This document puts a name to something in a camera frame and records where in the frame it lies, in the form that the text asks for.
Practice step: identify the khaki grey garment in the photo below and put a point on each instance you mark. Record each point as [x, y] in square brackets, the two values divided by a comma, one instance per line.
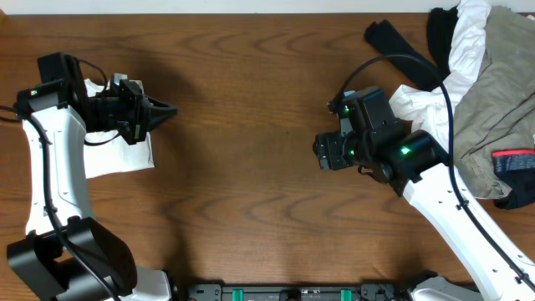
[497, 112]

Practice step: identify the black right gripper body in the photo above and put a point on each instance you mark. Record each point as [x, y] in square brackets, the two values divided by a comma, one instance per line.
[343, 152]

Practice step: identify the black garment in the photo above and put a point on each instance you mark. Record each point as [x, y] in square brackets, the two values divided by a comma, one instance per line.
[441, 23]

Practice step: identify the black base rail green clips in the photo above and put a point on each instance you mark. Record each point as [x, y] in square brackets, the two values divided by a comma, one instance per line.
[292, 292]

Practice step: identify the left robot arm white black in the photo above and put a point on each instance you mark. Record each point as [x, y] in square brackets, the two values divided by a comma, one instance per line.
[66, 254]

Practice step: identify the navy garment with red band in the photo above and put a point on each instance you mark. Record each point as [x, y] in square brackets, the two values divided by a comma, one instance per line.
[515, 168]

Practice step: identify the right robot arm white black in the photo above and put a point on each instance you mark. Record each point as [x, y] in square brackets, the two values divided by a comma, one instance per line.
[417, 168]

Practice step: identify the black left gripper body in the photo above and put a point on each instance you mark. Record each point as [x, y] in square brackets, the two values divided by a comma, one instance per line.
[119, 114]

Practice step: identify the white shirt in pile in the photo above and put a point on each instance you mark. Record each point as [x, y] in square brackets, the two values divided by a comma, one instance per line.
[427, 110]

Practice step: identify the white t-shirt with black logo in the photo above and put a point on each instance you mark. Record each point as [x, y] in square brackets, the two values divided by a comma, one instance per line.
[115, 156]

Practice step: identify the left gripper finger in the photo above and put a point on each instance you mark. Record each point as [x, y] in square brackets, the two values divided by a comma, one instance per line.
[157, 118]
[156, 108]

